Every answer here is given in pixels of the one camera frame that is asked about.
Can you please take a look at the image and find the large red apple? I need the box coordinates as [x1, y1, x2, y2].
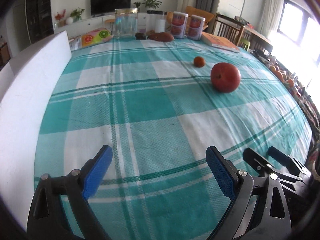
[210, 62, 241, 93]

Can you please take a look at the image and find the teal plaid tablecloth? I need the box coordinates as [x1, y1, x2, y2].
[34, 38, 312, 239]

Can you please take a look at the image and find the small orange tangerine back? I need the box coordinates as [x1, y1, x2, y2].
[193, 56, 206, 68]

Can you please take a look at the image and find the white cardboard box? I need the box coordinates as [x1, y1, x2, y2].
[1, 31, 72, 229]

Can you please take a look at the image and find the orange book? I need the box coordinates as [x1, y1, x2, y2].
[201, 32, 240, 53]

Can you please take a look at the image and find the wooden chair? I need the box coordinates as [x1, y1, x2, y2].
[212, 14, 245, 46]

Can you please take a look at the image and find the red can right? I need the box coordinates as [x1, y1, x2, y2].
[187, 15, 205, 41]

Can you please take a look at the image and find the red can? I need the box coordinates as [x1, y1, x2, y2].
[170, 11, 188, 39]
[187, 15, 205, 41]

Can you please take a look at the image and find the sweet potato by jars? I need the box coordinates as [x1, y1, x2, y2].
[148, 33, 174, 42]

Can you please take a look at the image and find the red can left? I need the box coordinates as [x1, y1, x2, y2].
[170, 11, 188, 39]

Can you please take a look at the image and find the dark mushroom by jars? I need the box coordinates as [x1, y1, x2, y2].
[135, 33, 148, 40]

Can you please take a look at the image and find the orange beanbag cushion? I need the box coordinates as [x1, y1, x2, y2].
[166, 5, 216, 32]

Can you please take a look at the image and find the clear jar black lid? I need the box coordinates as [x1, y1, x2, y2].
[146, 10, 167, 36]

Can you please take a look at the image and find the fruit print pouch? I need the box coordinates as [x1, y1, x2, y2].
[81, 28, 113, 47]

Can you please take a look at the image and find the red flower vase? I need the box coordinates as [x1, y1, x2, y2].
[54, 9, 66, 27]

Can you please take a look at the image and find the glass jar gold lid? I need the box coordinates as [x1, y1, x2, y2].
[114, 8, 138, 40]

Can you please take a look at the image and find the green potted plant right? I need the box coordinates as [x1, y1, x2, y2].
[142, 0, 163, 10]

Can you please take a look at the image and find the black display cabinet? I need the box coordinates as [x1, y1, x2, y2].
[25, 0, 54, 44]

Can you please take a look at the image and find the white tv cabinet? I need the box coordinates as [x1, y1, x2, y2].
[54, 8, 146, 39]

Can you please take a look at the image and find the black television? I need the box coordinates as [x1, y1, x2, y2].
[90, 0, 131, 16]

